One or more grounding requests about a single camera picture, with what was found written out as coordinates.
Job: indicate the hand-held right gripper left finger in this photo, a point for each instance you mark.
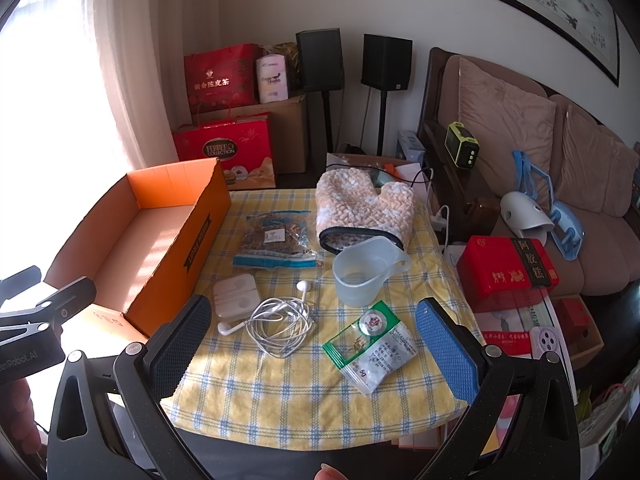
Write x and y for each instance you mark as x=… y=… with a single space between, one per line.
x=180 y=345

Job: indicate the person's right hand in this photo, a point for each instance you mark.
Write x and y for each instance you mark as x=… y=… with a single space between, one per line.
x=330 y=474

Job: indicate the white round-holed plug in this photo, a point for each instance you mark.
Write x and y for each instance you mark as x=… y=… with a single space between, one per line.
x=547 y=342

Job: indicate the black speaker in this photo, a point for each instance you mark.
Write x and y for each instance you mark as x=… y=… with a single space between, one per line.
x=320 y=60
x=386 y=62

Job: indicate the green and white sachet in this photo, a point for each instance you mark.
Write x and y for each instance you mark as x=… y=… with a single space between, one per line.
x=370 y=355

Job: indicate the cardboard box of clutter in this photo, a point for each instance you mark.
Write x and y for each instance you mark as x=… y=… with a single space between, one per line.
x=400 y=170

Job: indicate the orange cardboard box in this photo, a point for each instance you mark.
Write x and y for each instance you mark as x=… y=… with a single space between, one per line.
x=165 y=240

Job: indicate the white curtain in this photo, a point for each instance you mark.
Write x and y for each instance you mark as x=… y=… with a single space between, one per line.
x=145 y=60

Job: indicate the stack of papers and books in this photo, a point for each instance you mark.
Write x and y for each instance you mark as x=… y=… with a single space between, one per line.
x=515 y=325

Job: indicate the white and blue gadget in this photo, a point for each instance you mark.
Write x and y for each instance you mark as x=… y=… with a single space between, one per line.
x=567 y=230

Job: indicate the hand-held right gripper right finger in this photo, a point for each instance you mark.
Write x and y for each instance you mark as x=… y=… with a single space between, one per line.
x=445 y=350

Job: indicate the dark red gift bag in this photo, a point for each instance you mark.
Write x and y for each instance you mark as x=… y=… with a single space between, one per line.
x=220 y=80

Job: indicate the zip bag of dried herbs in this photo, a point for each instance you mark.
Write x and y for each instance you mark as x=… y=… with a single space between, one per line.
x=275 y=240

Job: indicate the red and black box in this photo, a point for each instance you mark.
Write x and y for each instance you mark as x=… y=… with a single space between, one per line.
x=495 y=270

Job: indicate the yellow plaid cloth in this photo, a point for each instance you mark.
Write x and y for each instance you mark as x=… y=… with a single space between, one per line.
x=280 y=390

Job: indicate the white handheld massager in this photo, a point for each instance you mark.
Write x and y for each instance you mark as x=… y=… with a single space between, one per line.
x=522 y=212

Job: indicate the blue and white carton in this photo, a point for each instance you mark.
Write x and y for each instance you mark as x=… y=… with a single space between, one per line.
x=410 y=145

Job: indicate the brown sofa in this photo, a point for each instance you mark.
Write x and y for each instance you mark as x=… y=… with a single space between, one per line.
x=600 y=255

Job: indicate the red chocolate gift bag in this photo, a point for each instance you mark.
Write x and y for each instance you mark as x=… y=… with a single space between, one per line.
x=220 y=145

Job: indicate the large beige cushion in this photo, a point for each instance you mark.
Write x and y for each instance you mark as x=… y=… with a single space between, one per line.
x=505 y=120

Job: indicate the fluffy beige oven mitt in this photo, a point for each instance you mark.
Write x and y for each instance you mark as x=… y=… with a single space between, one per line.
x=360 y=205

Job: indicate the brown sofa cushion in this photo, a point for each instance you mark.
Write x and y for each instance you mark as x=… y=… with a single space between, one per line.
x=595 y=165

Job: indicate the white earphone case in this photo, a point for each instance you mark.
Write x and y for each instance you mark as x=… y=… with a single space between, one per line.
x=235 y=295

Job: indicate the gold patterned bag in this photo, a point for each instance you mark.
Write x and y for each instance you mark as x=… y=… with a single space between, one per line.
x=290 y=52

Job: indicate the clear plastic measuring cup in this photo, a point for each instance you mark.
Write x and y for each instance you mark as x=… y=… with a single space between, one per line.
x=360 y=280

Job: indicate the brown cardboard box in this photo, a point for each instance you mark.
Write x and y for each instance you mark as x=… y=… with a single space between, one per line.
x=290 y=135

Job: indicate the green portable radio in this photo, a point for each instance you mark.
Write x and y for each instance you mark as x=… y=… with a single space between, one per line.
x=460 y=144

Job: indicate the black speaker stand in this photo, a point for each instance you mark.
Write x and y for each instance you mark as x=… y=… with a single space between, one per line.
x=327 y=125
x=383 y=122

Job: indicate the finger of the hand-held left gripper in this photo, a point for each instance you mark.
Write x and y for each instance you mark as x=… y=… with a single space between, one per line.
x=70 y=297
x=20 y=282

